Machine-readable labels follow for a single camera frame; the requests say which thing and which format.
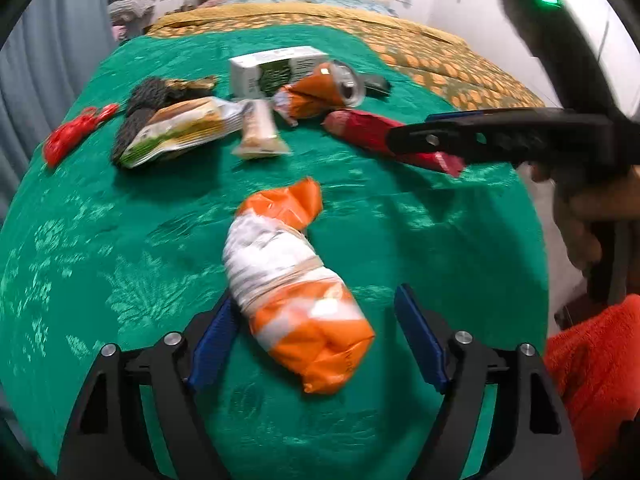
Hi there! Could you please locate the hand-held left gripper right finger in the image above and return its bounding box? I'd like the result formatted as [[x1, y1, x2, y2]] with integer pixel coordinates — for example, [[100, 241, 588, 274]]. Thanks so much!
[[394, 284, 583, 480]]

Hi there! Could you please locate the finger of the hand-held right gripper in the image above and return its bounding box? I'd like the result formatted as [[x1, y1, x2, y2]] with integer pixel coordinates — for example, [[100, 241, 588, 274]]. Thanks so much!
[[387, 112, 533, 167], [425, 108, 563, 122]]

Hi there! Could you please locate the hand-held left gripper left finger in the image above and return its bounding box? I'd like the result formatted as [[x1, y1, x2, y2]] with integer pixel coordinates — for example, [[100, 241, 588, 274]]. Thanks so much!
[[57, 292, 236, 480]]

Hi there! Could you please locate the red foil wrapper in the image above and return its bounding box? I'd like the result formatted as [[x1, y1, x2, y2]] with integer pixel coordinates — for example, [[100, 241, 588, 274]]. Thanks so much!
[[322, 109, 467, 178]]

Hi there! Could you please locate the orange and white snack packet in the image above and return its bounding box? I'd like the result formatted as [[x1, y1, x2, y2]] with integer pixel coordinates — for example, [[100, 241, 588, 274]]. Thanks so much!
[[222, 176, 376, 395]]

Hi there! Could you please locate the white and green carton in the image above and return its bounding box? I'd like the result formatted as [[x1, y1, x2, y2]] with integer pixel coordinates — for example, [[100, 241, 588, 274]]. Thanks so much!
[[229, 46, 331, 100]]

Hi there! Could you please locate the red plastic bag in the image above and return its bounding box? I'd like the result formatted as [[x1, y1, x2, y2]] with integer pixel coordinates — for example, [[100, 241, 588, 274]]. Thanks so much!
[[42, 103, 121, 167]]

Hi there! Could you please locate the person's right hand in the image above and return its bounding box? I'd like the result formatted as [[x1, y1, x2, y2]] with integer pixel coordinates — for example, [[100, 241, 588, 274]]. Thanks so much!
[[530, 162, 640, 281]]

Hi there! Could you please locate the yellow patterned bedsheet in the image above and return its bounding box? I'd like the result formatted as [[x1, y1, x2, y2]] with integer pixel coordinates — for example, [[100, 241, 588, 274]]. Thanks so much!
[[145, 1, 546, 111]]

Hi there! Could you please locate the small dark green wrapper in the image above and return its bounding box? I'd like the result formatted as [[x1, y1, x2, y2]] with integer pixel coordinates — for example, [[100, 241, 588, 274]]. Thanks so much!
[[364, 73, 392, 97]]

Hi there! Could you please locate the white wardrobe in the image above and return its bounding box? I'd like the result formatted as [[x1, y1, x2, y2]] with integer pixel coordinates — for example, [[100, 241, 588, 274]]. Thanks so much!
[[430, 0, 640, 126]]

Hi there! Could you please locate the green patterned blanket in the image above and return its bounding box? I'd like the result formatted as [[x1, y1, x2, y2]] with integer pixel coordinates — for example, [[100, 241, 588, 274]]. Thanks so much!
[[0, 24, 551, 480]]

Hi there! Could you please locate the crumpled orange packet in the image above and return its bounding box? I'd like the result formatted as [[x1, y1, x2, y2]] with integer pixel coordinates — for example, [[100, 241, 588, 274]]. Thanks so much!
[[271, 62, 351, 127]]

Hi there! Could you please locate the red garment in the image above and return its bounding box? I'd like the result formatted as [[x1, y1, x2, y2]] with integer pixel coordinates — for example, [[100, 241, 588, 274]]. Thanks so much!
[[544, 294, 640, 478]]

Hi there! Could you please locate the small beige snack packet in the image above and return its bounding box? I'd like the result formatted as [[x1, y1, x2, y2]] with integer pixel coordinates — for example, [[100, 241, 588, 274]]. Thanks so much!
[[231, 99, 292, 161]]

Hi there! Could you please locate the green and white snack packet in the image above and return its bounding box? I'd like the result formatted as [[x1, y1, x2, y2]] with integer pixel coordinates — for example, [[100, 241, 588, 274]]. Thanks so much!
[[119, 96, 253, 170]]

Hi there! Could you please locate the black textured pouch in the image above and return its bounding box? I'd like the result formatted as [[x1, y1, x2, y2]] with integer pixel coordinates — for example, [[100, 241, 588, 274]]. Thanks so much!
[[111, 76, 173, 166]]

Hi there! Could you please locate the gold and black wrapper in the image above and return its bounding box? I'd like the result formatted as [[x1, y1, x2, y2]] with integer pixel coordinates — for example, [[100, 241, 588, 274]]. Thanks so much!
[[164, 75, 219, 101]]

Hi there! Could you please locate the grey curtain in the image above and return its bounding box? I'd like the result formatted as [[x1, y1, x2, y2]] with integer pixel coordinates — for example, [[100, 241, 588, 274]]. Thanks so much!
[[0, 0, 123, 221]]

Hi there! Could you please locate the pile of clothes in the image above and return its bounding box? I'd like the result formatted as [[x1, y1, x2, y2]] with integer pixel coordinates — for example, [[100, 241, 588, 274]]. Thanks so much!
[[107, 0, 158, 43]]

